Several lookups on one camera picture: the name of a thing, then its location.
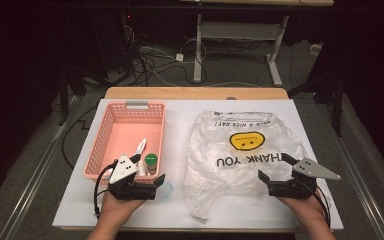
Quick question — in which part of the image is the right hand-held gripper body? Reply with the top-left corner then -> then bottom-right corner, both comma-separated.
267,157 -> 342,200

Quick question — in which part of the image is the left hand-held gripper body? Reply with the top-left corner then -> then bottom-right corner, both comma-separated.
108,154 -> 158,201

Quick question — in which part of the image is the white tube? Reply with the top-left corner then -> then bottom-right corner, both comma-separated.
133,138 -> 148,158

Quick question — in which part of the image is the green-capped bottle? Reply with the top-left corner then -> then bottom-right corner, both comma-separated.
144,152 -> 158,176

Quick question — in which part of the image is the pink plastic basket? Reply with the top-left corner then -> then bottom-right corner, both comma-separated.
82,101 -> 166,185

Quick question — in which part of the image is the clear plastic bag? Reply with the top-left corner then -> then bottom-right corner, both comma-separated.
183,109 -> 310,222

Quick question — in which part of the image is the person's left hand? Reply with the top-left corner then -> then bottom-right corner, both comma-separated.
98,191 -> 147,221

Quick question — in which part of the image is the person's right hand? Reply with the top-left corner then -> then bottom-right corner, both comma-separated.
276,194 -> 328,223

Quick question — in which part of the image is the clear bluish round object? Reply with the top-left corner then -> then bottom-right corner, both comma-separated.
161,181 -> 175,201

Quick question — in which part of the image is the white board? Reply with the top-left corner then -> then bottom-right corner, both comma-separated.
51,98 -> 344,231

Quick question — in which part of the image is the black stand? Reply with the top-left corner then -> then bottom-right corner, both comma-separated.
287,68 -> 345,138
57,64 -> 112,127

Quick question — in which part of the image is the white-legged desk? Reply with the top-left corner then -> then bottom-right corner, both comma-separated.
179,0 -> 335,88

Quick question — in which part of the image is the left hand-held gripper cable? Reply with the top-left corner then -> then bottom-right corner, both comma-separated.
93,159 -> 119,219

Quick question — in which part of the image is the hand-held gripper cable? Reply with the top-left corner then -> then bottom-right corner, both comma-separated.
314,185 -> 332,228
93,159 -> 119,219

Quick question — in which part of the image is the right hand-held gripper cable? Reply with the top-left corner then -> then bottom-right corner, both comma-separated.
314,185 -> 332,228

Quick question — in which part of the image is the metal floor rail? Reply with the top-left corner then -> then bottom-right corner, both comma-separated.
0,96 -> 82,240
318,104 -> 384,240

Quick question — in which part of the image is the black floor cable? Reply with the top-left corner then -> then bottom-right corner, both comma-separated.
61,103 -> 98,170

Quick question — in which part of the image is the bundle of floor cables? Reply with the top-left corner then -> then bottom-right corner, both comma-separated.
123,23 -> 209,88

